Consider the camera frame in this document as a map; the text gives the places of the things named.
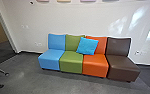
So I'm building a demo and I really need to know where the dark door frame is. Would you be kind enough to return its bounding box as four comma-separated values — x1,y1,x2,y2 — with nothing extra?
0,0,20,54

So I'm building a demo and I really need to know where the orange sofa seat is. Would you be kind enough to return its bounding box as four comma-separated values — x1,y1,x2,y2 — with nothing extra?
82,35,110,79

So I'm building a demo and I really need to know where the light blue poster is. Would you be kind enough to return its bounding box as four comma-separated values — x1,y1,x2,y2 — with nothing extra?
102,0,119,3

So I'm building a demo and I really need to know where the blue cushion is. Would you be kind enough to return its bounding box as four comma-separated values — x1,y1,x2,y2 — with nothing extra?
75,37,100,56

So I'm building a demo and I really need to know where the white wall outlet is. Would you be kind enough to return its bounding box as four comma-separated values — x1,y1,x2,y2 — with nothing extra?
35,41,43,47
134,50,143,56

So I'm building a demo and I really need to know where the brown sofa seat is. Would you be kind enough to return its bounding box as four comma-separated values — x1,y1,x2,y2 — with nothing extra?
106,36,142,83

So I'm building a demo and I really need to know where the white light switch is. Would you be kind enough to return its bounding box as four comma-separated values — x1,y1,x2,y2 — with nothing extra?
20,24,29,29

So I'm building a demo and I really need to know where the poster with red figure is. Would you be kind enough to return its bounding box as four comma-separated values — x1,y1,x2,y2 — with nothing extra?
35,0,50,4

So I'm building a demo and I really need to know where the blue sofa seat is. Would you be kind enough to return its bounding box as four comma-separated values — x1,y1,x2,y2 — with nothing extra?
37,33,67,72

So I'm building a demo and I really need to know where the green sofa seat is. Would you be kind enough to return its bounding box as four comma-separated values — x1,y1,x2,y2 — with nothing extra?
59,34,86,75

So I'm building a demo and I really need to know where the purple poster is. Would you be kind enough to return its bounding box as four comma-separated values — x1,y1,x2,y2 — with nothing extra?
80,0,98,3

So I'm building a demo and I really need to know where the yellow poster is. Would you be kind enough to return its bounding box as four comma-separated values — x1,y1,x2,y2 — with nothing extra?
56,0,72,4

